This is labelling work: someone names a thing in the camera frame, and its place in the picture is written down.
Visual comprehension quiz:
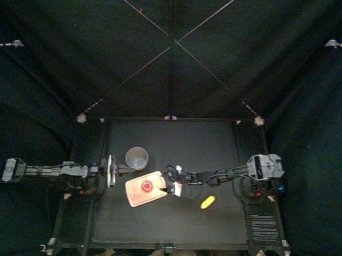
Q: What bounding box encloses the black arm base platform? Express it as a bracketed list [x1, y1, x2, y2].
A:
[242, 196, 289, 251]
[47, 191, 101, 251]

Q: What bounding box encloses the pink square plate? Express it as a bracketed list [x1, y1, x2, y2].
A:
[125, 170, 170, 208]

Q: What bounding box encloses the grey plastic cup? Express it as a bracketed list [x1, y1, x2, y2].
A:
[125, 146, 150, 171]

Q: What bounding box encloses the yellow toy food piece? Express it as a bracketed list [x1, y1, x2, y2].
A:
[199, 195, 218, 210]

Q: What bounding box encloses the metal table edge clamp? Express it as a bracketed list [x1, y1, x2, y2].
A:
[153, 243, 179, 255]

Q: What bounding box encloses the thin diagonal cord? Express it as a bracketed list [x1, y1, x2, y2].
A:
[81, 0, 237, 116]
[122, 0, 261, 118]

